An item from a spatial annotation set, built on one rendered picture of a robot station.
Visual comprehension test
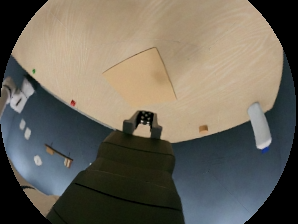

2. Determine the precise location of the tan square mat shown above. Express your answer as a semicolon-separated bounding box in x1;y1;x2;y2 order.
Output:
101;47;177;108

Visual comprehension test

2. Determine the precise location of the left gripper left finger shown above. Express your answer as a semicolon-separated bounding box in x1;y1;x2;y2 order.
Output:
122;109;141;135

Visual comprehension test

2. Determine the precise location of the black die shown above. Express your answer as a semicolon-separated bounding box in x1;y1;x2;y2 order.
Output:
140;111;153;125

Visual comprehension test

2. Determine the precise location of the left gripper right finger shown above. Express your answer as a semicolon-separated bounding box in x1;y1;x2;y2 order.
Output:
150;113;162;139

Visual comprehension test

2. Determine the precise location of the white plastic bottle with blue cap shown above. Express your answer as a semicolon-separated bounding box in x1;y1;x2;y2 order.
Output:
247;103;271;153

